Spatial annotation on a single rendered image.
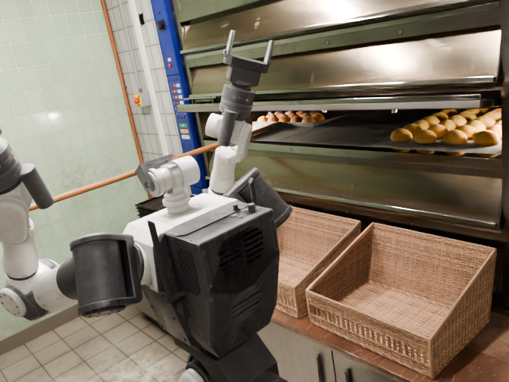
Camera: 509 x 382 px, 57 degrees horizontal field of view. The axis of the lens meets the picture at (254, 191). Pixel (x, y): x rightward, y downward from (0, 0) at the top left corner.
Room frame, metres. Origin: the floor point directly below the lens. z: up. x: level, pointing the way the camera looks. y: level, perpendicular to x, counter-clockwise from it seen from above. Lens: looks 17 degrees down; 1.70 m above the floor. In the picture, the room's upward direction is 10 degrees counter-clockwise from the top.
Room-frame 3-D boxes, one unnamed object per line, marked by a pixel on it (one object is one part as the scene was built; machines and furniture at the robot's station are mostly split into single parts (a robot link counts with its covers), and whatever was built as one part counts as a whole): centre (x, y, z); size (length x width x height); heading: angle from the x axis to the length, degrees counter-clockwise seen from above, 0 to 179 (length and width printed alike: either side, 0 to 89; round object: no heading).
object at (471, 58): (2.26, -0.31, 1.54); 1.79 x 0.11 x 0.19; 39
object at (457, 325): (1.61, -0.48, 0.72); 0.56 x 0.49 x 0.28; 38
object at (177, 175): (1.03, 0.17, 1.44); 0.10 x 0.07 x 0.09; 130
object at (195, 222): (0.98, 0.14, 1.23); 0.34 x 0.30 x 0.36; 130
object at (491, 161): (2.27, -0.32, 1.16); 1.80 x 0.06 x 0.04; 39
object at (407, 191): (2.26, -0.31, 1.02); 1.79 x 0.11 x 0.19; 39
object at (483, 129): (2.08, -1.01, 1.21); 0.61 x 0.48 x 0.06; 129
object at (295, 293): (2.07, -0.11, 0.72); 0.56 x 0.49 x 0.28; 38
